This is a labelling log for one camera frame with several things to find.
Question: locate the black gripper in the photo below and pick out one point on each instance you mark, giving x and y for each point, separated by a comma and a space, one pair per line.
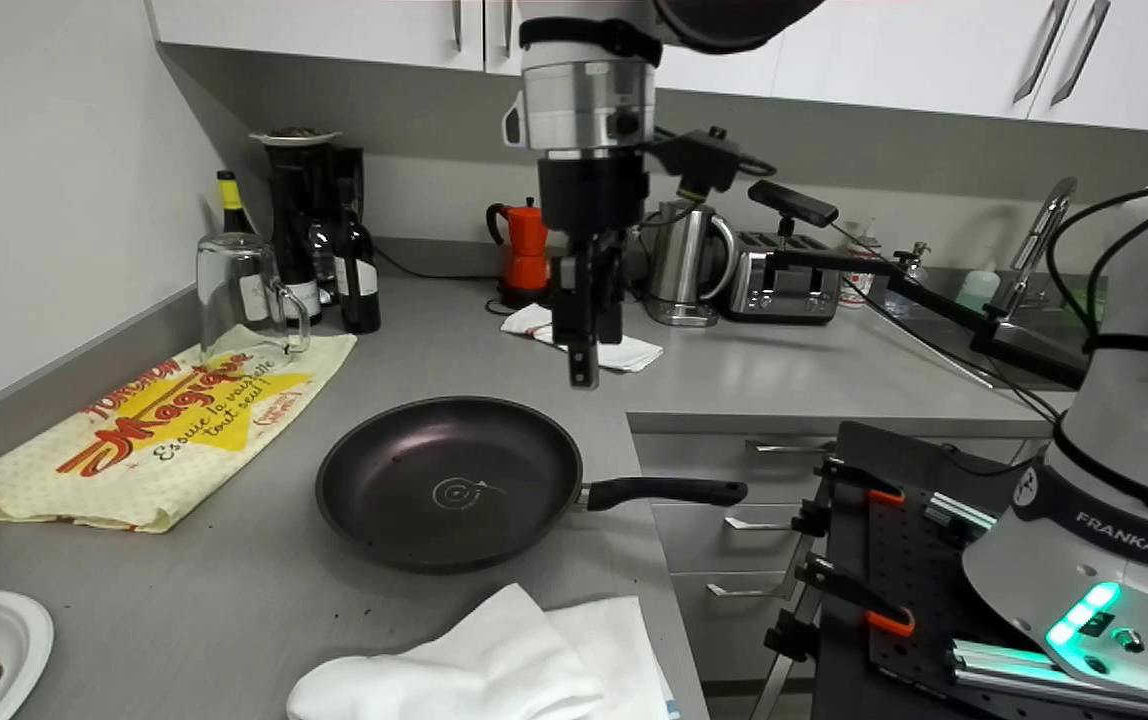
593, 195

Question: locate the white and blue towel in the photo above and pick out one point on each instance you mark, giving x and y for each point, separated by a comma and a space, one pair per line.
465, 666

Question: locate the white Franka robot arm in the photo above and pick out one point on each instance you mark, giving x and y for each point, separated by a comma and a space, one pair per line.
1134, 424

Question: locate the white towel with red stripe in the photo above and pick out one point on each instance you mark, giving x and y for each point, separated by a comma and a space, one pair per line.
626, 354

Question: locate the black frying pan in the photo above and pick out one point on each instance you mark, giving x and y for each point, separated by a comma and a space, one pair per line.
453, 484

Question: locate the plain white towel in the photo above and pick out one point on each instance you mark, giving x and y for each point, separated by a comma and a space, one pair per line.
626, 645

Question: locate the steel electric kettle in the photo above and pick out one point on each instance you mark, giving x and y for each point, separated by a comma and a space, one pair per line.
678, 266

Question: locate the red moka pot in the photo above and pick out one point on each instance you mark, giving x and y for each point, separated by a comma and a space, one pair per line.
526, 254

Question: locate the silver toaster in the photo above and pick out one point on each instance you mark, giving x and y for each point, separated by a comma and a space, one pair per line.
784, 281

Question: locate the dark bottle with white label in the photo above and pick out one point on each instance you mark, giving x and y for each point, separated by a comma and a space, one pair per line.
358, 281

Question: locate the black coffee maker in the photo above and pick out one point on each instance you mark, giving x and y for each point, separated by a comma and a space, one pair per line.
297, 184

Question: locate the upturned clear drinking glass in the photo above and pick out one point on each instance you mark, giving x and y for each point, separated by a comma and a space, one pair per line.
239, 285

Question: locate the wine bottle with yellow neck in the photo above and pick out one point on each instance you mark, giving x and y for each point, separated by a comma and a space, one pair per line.
232, 203

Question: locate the green soap bottle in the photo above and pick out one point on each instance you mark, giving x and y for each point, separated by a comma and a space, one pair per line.
983, 290

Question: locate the yellow cloth with red print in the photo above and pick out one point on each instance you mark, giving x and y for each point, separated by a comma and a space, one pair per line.
172, 424

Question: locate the chrome sink faucet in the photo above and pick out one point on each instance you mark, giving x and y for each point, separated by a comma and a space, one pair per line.
1038, 245

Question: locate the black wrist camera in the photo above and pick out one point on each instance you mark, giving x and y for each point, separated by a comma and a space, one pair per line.
706, 160

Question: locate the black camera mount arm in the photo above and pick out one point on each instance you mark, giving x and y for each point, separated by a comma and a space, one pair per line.
946, 301

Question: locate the white wall cabinet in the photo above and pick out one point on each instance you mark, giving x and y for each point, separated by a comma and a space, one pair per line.
332, 24

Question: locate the black perforated mount plate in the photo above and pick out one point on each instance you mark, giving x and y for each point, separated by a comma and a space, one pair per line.
946, 574

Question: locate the aluminium mounting rail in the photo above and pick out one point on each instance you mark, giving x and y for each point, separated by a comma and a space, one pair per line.
998, 662

